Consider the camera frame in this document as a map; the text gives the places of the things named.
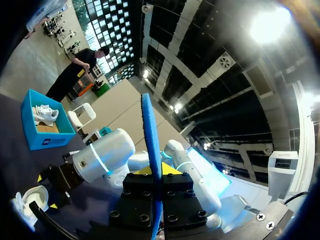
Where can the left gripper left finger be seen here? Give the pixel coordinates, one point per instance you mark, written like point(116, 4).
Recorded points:
point(136, 200)

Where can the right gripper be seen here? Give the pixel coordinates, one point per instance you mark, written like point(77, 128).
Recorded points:
point(65, 177)

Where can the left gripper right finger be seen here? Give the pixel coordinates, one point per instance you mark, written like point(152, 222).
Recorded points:
point(182, 200)

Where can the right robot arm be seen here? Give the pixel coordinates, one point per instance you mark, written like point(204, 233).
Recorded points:
point(107, 152)

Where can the white shoe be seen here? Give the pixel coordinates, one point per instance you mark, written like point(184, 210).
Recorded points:
point(46, 115)
point(33, 197)

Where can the teal box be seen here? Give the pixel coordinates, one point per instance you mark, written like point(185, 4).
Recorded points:
point(50, 142)

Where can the person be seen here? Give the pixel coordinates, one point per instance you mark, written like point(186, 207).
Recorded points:
point(42, 15)
point(72, 72)

